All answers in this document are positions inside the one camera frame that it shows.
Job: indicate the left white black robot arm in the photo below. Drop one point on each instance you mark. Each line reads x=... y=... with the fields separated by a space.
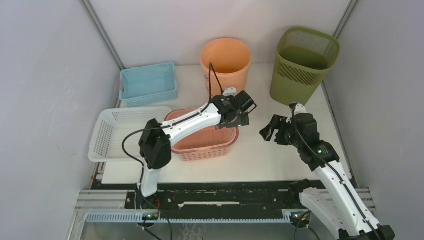
x=158 y=138

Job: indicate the green mesh waste bin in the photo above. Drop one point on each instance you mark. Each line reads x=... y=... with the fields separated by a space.
x=304 y=57

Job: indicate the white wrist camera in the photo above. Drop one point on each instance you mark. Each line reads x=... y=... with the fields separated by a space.
x=297 y=108
x=230 y=92

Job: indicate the orange round bin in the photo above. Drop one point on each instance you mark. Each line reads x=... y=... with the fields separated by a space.
x=225 y=63

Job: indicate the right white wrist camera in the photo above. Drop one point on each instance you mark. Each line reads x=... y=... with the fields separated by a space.
x=297 y=108

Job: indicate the white plastic basket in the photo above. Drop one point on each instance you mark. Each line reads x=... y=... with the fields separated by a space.
x=114 y=124

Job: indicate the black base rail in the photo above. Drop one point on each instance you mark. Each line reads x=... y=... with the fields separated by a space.
x=224 y=201

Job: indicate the pink plastic basket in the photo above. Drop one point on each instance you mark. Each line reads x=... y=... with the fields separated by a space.
x=193 y=134

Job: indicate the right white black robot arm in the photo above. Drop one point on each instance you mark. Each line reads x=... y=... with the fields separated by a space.
x=348 y=218

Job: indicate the blue plastic basket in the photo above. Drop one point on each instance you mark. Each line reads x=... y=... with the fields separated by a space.
x=148 y=84

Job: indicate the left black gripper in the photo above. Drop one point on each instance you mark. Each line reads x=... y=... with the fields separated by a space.
x=241 y=120

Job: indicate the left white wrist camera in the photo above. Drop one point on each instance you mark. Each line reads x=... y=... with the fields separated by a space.
x=230 y=92

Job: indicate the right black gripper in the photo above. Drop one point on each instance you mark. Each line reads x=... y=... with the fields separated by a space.
x=279 y=122

